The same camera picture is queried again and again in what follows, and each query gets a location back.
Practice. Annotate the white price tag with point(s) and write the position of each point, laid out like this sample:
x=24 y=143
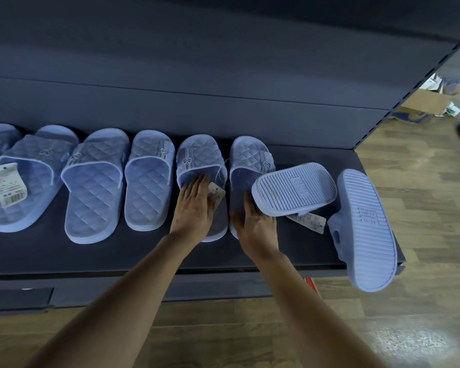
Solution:
x=7 y=184
x=310 y=222
x=217 y=195

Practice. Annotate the person's left forearm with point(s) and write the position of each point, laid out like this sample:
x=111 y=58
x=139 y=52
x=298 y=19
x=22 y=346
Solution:
x=119 y=302

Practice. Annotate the red box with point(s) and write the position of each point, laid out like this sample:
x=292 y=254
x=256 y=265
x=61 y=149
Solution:
x=310 y=288

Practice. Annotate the perforated shelf upright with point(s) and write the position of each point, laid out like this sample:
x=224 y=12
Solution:
x=414 y=91

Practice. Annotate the person's right forearm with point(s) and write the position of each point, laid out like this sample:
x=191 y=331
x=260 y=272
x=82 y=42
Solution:
x=310 y=314

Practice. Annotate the dark blue display shelf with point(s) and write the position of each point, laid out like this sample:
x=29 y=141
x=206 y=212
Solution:
x=214 y=107

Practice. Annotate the brown cardboard box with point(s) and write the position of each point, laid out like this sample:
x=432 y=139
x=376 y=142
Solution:
x=425 y=101

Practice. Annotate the person's left middle finger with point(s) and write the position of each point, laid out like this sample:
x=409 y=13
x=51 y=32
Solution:
x=197 y=187

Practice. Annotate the person's right hand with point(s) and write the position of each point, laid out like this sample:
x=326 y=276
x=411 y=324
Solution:
x=260 y=235

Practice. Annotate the person's left little finger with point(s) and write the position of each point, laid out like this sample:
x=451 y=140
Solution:
x=183 y=195

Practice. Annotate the white papers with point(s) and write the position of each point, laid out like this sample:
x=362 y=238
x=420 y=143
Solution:
x=431 y=82

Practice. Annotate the dark shelf label holder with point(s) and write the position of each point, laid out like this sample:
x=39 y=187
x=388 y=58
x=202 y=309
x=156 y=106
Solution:
x=17 y=299

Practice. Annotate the person's right thumb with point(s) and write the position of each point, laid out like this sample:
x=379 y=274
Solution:
x=237 y=222

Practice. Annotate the blue quilted slipper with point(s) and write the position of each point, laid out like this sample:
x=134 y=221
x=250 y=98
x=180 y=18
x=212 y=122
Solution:
x=249 y=160
x=199 y=157

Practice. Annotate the green and white packet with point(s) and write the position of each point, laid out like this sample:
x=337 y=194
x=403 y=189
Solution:
x=452 y=109

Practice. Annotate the row of blue slippers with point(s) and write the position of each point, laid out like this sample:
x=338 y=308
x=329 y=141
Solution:
x=94 y=191

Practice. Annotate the person's left hand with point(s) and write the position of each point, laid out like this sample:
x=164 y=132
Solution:
x=193 y=216

